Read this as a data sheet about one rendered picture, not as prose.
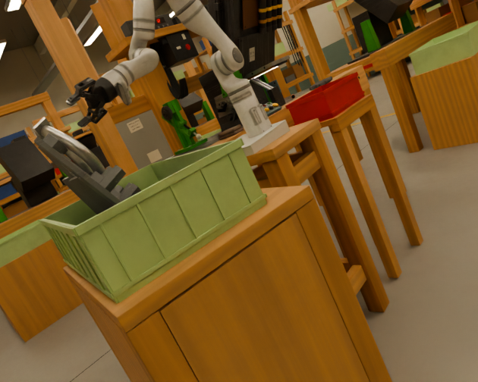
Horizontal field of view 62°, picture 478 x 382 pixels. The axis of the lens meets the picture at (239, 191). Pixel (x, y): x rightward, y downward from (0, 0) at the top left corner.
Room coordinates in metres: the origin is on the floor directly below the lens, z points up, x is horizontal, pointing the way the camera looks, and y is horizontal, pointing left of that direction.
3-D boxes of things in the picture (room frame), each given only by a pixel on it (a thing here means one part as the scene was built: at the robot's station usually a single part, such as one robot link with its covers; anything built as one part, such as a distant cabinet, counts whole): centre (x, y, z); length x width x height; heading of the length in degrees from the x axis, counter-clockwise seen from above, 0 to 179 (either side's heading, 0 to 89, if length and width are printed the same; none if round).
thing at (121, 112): (2.59, -0.01, 1.23); 1.30 x 0.05 x 0.09; 129
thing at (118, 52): (2.51, -0.07, 1.52); 0.90 x 0.25 x 0.04; 129
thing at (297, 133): (1.50, -0.16, 0.83); 0.32 x 0.32 x 0.04; 43
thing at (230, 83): (1.50, -0.15, 1.14); 0.09 x 0.09 x 0.17; 48
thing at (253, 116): (1.50, -0.16, 0.98); 0.09 x 0.09 x 0.17; 38
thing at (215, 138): (2.31, -0.24, 0.89); 1.10 x 0.42 x 0.02; 129
